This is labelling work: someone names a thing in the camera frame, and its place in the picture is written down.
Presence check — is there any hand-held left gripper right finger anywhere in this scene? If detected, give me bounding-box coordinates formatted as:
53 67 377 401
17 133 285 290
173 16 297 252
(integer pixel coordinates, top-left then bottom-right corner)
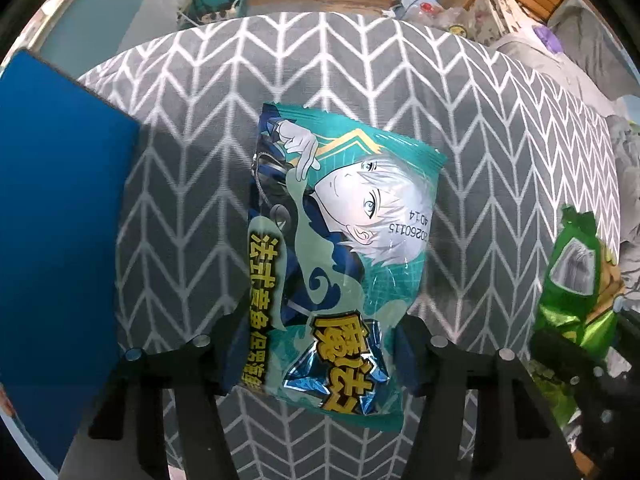
394 310 582 480

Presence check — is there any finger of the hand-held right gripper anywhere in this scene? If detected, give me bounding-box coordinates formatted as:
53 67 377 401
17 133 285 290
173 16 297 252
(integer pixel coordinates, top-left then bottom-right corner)
614 296 640 327
529 329 609 387

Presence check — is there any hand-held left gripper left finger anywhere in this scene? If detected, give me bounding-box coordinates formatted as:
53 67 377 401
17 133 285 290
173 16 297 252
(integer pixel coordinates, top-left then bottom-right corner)
87 305 252 480

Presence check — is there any green snack bag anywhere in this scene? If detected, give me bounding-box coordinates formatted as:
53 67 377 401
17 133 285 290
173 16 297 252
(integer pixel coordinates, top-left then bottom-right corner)
529 204 627 442

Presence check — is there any teal cartoon-figure snack bag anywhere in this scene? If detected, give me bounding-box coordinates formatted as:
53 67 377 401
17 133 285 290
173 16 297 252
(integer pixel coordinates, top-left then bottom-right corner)
247 102 447 434

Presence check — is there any blue board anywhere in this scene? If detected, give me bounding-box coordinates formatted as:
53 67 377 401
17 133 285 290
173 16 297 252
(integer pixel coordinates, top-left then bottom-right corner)
0 50 144 472

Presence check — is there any grey chevron cloth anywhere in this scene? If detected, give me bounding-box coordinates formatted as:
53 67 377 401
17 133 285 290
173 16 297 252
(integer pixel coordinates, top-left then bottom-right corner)
75 10 624 480

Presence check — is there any grey clothing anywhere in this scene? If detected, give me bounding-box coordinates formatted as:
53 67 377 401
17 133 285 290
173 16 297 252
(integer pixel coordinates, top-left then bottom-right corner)
492 0 640 123

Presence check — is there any purple item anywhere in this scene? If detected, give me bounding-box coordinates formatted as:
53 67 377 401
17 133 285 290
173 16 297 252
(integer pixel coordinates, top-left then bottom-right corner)
532 25 565 56

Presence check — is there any clear plastic bag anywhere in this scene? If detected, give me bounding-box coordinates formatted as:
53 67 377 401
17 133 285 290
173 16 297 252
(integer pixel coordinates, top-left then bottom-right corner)
397 0 481 36

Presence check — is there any power strip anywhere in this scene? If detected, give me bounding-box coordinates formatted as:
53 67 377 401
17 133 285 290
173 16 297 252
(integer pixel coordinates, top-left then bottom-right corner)
187 0 251 25

